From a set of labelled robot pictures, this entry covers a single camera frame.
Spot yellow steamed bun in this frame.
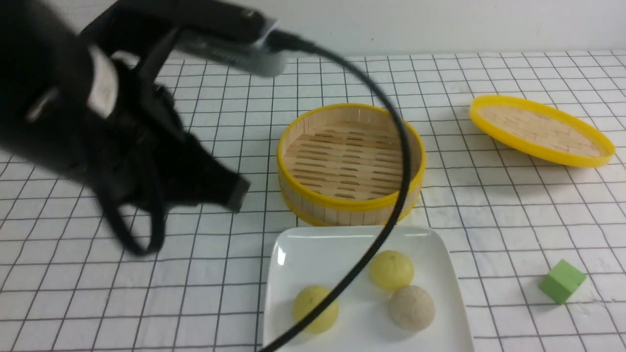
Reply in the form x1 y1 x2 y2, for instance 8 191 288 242
369 250 415 292
291 285 339 334

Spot bamboo steamer lid yellow rim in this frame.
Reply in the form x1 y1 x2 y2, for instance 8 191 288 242
468 94 616 169

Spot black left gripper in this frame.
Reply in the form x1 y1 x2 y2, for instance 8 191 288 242
88 63 250 214

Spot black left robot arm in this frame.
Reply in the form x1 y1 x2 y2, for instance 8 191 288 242
1 0 261 214

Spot bamboo steamer basket yellow rim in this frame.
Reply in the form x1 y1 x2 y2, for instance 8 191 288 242
277 103 402 226

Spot green foam cube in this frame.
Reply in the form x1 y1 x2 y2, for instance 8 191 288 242
538 259 587 305

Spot white square plate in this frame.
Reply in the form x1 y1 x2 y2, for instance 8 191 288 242
263 226 474 352

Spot beige steamed bun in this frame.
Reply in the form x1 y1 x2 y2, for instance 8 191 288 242
388 285 436 332

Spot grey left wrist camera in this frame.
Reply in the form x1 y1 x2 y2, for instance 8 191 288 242
175 10 287 78

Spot black camera cable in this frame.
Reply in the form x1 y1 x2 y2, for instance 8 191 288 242
257 30 412 352

